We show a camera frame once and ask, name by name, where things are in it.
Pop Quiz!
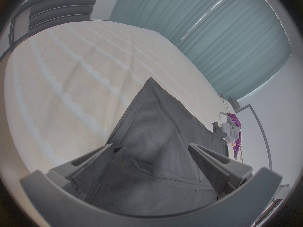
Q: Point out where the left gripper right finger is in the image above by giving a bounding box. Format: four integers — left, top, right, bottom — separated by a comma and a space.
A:
189, 143, 253, 196

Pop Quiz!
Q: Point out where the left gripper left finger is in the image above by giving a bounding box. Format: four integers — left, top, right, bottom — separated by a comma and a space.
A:
48, 144, 114, 198

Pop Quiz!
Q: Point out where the black T-shirt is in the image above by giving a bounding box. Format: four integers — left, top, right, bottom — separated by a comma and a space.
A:
90, 77, 229, 201

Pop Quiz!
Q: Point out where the pile of clothes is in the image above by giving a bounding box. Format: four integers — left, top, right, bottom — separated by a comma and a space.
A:
219, 111, 242, 160

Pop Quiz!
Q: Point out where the bed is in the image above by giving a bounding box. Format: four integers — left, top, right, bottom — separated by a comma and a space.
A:
3, 20, 273, 198

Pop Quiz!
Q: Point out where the grey bedside table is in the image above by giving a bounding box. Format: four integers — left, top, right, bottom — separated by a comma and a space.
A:
219, 93, 241, 108

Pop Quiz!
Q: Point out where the blue-green curtain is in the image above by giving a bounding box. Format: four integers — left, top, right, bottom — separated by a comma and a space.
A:
109, 0, 244, 45
176, 0, 293, 100

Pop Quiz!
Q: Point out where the black chest of drawers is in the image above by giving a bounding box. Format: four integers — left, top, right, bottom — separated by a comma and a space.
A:
28, 0, 97, 32

